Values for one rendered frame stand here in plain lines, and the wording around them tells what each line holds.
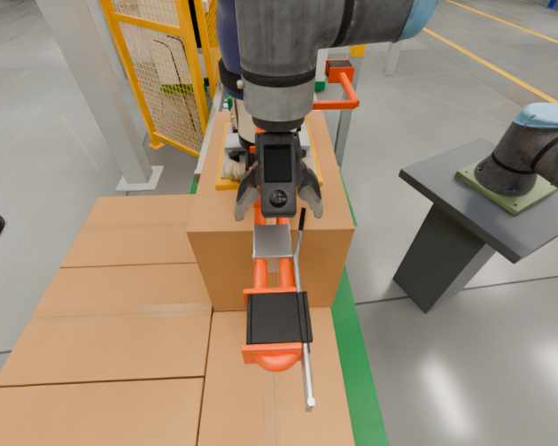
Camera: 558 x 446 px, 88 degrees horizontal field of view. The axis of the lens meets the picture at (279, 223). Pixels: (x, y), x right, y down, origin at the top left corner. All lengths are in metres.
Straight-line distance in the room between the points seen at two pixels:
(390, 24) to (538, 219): 1.02
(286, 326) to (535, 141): 0.99
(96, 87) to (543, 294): 2.83
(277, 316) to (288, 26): 0.32
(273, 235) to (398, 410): 1.21
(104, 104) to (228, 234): 1.64
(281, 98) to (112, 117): 1.93
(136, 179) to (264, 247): 2.08
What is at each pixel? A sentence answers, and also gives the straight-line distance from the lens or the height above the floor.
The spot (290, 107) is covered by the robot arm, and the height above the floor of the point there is 1.30.
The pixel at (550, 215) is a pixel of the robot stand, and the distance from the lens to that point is 1.35.
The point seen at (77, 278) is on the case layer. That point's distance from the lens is 1.30.
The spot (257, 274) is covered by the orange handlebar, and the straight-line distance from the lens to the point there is 0.44.
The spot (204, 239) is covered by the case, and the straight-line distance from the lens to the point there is 0.72.
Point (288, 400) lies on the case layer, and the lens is 0.92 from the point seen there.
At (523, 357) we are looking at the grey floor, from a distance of 1.92.
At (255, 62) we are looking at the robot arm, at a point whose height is 1.34.
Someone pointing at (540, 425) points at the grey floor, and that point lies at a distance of 1.82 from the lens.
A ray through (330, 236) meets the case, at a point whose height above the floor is 0.92.
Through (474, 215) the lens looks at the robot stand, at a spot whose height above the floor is 0.75.
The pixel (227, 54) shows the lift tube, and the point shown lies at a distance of 0.73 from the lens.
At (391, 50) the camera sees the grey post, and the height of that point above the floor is 0.28.
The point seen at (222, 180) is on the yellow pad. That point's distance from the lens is 0.79.
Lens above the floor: 1.45
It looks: 47 degrees down
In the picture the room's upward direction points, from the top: straight up
